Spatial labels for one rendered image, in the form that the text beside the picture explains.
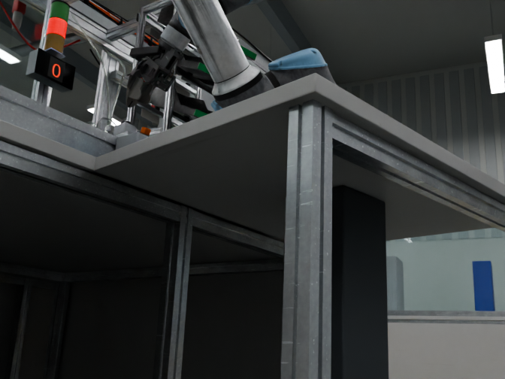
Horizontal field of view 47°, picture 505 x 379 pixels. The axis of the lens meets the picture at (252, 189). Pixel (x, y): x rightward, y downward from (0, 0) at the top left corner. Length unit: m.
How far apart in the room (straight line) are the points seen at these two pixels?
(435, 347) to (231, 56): 4.21
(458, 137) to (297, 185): 9.65
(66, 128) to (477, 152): 9.33
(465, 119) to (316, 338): 9.87
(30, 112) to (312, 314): 0.75
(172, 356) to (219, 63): 0.66
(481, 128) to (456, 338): 5.85
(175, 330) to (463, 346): 3.97
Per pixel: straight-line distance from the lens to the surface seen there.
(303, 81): 0.82
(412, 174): 1.02
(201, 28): 1.21
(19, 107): 1.24
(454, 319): 5.17
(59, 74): 1.68
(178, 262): 1.39
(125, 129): 1.64
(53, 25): 1.74
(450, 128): 10.51
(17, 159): 1.14
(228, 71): 1.23
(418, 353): 5.19
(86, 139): 1.32
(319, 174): 0.79
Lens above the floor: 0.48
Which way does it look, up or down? 16 degrees up
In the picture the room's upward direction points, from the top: 3 degrees clockwise
